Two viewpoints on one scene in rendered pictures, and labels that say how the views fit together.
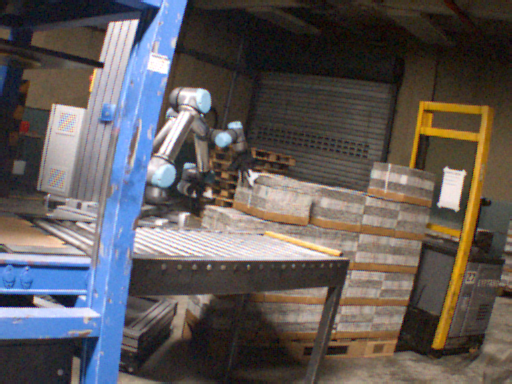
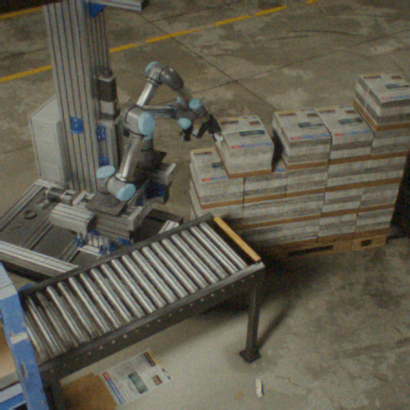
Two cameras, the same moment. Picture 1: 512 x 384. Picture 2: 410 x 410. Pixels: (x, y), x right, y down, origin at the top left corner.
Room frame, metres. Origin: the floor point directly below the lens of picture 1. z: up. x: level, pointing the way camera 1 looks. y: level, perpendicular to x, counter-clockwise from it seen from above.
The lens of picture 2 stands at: (0.10, -0.84, 3.24)
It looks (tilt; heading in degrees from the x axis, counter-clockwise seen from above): 39 degrees down; 16
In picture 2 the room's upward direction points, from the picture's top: 1 degrees clockwise
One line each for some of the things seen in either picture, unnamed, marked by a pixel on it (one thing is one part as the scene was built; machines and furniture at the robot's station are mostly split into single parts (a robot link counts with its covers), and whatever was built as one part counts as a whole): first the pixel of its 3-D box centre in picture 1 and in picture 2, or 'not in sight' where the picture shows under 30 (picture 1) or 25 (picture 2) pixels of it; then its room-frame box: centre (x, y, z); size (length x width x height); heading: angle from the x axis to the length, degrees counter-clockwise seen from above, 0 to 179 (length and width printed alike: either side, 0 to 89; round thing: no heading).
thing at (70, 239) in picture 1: (66, 240); (30, 331); (1.78, 0.56, 0.77); 0.47 x 0.05 x 0.05; 50
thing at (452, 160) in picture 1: (445, 180); not in sight; (4.18, -1.35, 1.28); 0.57 x 0.01 x 0.65; 29
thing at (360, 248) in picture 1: (290, 289); (275, 202); (3.60, -0.32, 0.42); 1.17 x 0.39 x 0.83; 119
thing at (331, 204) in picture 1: (327, 206); (299, 138); (3.67, -0.44, 0.95); 0.38 x 0.29 x 0.23; 29
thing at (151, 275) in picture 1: (242, 275); (157, 321); (2.07, -0.01, 0.74); 1.34 x 0.05 x 0.12; 140
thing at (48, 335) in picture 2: (81, 241); (42, 326); (1.83, 0.52, 0.77); 0.47 x 0.05 x 0.05; 50
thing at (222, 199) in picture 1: (246, 186); not in sight; (10.43, 0.18, 0.65); 1.33 x 0.94 x 1.30; 144
